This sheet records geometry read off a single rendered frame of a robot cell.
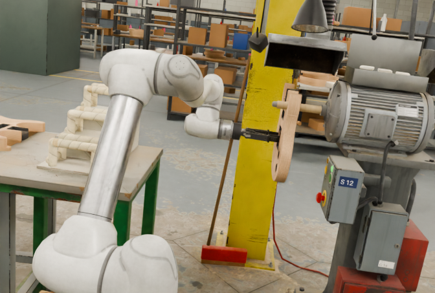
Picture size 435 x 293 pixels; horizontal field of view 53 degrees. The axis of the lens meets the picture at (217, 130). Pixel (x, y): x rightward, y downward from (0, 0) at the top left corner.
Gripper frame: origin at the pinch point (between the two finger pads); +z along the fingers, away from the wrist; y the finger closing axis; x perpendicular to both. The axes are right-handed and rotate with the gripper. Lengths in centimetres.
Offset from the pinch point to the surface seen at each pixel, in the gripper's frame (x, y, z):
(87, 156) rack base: -16, 19, -77
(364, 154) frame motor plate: 1.7, 20.0, 32.3
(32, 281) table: -88, 0, -107
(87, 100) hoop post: 4, 1, -86
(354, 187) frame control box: -5.3, 42.8, 24.2
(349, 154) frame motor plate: 1.1, 20.0, 26.4
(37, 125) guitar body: -12, -8, -112
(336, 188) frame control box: -6.7, 42.6, 18.3
